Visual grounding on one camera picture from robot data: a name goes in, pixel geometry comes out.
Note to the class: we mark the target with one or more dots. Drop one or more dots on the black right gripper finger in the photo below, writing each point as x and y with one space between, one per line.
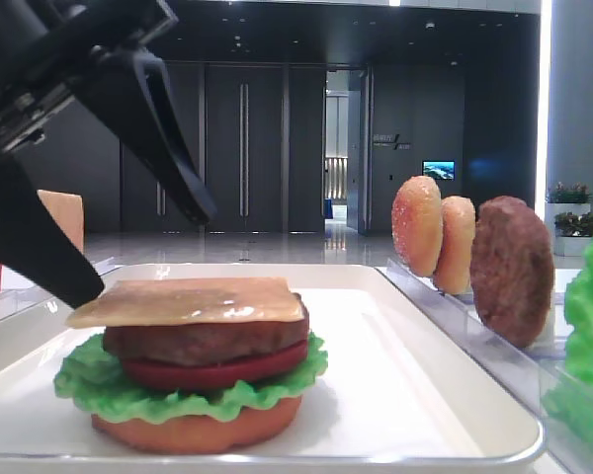
33 245

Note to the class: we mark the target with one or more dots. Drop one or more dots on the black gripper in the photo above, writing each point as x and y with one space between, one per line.
44 45

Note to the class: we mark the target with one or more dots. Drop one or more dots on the orange cheese slice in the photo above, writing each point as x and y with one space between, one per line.
189 301
68 212

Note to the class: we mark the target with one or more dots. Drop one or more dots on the green lettuce leaf on tray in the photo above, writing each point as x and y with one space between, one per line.
96 383

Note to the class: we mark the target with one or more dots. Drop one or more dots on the brown meat patty on tray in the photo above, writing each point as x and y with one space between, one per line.
153 334

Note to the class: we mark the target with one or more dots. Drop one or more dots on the red tomato slice in burger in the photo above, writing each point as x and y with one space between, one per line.
168 377

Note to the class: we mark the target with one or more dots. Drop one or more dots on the brown meat patty standing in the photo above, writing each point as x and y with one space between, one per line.
511 270

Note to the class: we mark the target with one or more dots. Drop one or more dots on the green lettuce leaf standing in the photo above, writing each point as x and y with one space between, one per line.
590 321

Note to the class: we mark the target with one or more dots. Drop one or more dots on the dark double door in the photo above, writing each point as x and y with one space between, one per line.
255 133

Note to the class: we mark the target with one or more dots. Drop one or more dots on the bottom bun in burger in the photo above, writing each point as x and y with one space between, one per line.
202 434

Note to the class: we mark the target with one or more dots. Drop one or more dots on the sesame bun top standing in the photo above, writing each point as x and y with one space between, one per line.
417 225

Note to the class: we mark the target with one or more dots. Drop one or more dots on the plain bun half standing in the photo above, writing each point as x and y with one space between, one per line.
452 274

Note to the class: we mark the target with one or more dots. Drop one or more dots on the potted plants with planter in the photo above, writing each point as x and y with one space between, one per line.
569 218

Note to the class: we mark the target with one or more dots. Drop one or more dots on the small wall screen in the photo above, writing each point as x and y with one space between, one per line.
439 170

